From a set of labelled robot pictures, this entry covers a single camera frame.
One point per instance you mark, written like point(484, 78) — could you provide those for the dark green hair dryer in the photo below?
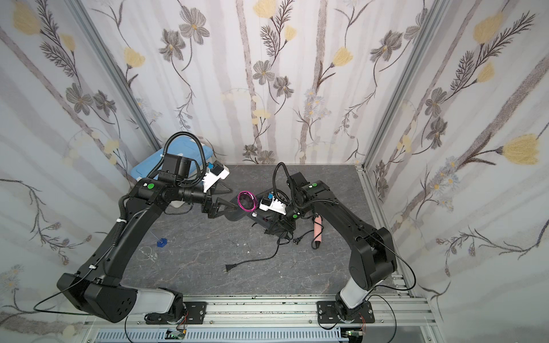
point(284, 240)

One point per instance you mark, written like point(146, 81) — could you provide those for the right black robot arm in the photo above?
point(372, 256)

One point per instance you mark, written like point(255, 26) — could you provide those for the black hair dryer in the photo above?
point(249, 203)

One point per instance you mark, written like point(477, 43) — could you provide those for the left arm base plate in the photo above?
point(193, 312)

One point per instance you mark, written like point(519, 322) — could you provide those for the pink hair dryer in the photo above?
point(318, 229)

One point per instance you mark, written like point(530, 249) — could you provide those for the aluminium mounting rail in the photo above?
point(262, 318)

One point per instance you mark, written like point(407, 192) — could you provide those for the blue lidded storage box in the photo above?
point(184, 147)

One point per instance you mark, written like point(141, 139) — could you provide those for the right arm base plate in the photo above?
point(335, 312)

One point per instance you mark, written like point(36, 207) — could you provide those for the small blue object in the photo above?
point(162, 242)

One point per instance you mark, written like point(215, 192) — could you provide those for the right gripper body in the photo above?
point(266, 219)

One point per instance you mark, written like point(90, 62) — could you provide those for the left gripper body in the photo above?
point(208, 205)

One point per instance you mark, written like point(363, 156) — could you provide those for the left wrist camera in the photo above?
point(214, 172)

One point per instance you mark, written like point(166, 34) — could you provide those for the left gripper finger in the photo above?
point(228, 205)
point(226, 212)

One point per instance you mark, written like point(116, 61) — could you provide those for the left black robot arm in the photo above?
point(96, 287)

